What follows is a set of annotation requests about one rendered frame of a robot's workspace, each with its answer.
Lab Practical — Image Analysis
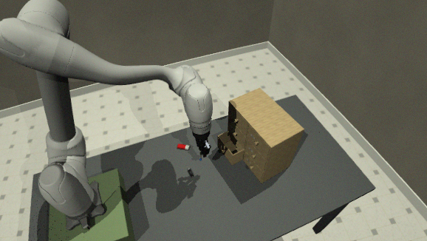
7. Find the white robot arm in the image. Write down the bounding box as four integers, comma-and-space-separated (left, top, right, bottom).
0, 0, 213, 231

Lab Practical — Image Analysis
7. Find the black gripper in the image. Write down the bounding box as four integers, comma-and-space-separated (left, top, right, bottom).
192, 131, 211, 161

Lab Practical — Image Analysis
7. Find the wooden drawer front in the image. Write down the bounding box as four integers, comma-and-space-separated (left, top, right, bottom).
245, 139, 267, 171
217, 130, 245, 165
247, 124, 270, 159
228, 118, 246, 148
244, 151, 264, 182
229, 104, 247, 136

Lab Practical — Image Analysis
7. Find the small wooden chest of drawers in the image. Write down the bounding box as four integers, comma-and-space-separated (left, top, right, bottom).
228, 88, 304, 183

